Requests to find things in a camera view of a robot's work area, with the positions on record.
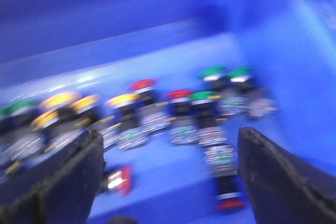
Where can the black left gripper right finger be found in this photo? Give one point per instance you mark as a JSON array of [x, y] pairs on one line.
[[282, 187]]

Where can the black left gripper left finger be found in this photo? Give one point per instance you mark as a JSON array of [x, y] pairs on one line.
[[61, 189]]

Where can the blue bin with buttons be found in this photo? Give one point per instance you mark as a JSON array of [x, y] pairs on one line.
[[101, 46]]

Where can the green push button leftmost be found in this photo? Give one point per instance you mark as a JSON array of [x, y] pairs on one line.
[[18, 139]]

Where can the green push button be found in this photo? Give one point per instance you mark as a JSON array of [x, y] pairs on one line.
[[209, 131], [18, 139], [258, 102], [229, 99]]

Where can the red button at bottom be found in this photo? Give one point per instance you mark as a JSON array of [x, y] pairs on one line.
[[222, 162]]

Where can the yellow push button left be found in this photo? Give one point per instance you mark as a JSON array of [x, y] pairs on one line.
[[60, 126]]

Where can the yellow push button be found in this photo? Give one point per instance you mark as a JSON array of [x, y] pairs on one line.
[[130, 132], [60, 126], [88, 110]]

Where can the yellow push button behind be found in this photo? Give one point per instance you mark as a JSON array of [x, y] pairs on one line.
[[88, 110]]

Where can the yellow push button raised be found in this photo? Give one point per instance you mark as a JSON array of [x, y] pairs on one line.
[[61, 103]]

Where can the green push button far right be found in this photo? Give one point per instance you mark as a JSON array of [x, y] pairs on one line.
[[258, 102]]

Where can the yellow push button centre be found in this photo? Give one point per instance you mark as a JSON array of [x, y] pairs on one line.
[[130, 132]]

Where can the green push button middle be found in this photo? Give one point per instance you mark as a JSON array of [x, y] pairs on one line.
[[209, 131]]

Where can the red push button low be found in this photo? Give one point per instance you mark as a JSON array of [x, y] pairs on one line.
[[183, 129]]

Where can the red push button tall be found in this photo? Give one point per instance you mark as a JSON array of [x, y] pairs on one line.
[[153, 117]]

